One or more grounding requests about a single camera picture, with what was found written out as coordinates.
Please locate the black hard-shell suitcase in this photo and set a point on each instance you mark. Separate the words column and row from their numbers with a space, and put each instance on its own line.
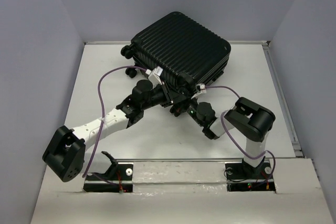
column 187, row 52

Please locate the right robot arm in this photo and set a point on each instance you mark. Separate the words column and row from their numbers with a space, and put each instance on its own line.
column 247, row 124

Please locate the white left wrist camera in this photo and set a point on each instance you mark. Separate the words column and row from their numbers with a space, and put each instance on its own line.
column 154, row 76

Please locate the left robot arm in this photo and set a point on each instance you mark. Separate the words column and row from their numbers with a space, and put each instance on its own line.
column 65, row 154

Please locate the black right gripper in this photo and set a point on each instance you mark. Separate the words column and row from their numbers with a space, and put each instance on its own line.
column 179, row 107

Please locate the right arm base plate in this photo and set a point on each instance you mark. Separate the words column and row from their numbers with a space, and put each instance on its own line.
column 249, row 179

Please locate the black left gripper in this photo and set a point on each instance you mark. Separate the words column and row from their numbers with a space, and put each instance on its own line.
column 172, row 96

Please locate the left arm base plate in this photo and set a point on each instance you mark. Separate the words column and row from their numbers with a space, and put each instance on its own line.
column 117, row 179

